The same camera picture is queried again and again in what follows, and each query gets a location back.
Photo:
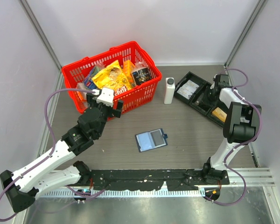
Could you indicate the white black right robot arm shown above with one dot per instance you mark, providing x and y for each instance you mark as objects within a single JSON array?
[{"x": 242, "y": 126}]

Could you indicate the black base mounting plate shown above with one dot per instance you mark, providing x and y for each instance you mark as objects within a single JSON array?
[{"x": 152, "y": 179}]

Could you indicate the gold card in tray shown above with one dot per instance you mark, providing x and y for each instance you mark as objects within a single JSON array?
[{"x": 219, "y": 113}]

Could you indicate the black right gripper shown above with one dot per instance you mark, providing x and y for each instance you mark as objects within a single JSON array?
[{"x": 213, "y": 103}]

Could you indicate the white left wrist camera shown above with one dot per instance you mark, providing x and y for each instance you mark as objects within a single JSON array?
[{"x": 106, "y": 97}]

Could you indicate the blue leather card holder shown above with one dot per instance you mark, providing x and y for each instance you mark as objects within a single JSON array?
[{"x": 150, "y": 140}]

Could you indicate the white cards in tray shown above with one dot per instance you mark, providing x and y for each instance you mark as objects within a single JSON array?
[{"x": 188, "y": 89}]

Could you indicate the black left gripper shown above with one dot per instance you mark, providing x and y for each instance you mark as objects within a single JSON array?
[{"x": 92, "y": 100}]

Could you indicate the yellow Lays chips bag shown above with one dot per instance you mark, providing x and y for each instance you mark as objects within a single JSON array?
[{"x": 112, "y": 77}]

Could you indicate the black compartment tray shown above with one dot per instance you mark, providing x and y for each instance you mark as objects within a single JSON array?
[{"x": 199, "y": 100}]

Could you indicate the orange snack box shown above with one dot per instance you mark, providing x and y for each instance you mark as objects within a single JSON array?
[{"x": 128, "y": 67}]

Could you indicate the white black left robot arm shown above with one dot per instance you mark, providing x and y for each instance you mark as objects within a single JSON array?
[{"x": 24, "y": 186}]

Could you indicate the black wrapped roll package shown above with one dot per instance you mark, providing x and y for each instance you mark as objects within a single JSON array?
[{"x": 141, "y": 74}]

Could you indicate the white bottle grey cap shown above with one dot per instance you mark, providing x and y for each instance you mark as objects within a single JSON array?
[{"x": 169, "y": 90}]

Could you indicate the red plastic shopping basket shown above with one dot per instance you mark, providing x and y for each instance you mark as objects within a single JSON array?
[{"x": 75, "y": 73}]

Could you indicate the blue Vileda sponge pack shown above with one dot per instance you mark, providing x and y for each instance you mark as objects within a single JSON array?
[{"x": 88, "y": 82}]

